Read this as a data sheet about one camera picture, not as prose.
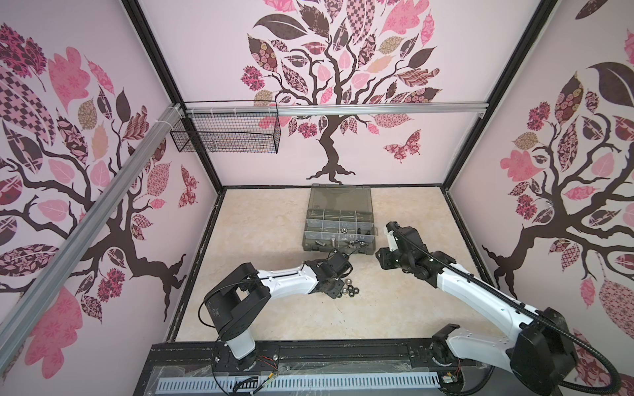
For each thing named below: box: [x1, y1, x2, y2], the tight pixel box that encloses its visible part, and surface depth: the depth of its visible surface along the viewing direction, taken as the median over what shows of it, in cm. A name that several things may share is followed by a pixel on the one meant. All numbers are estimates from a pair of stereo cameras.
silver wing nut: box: [345, 239, 369, 249], surface depth 100 cm
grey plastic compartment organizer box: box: [302, 183, 379, 255], surface depth 105 cm
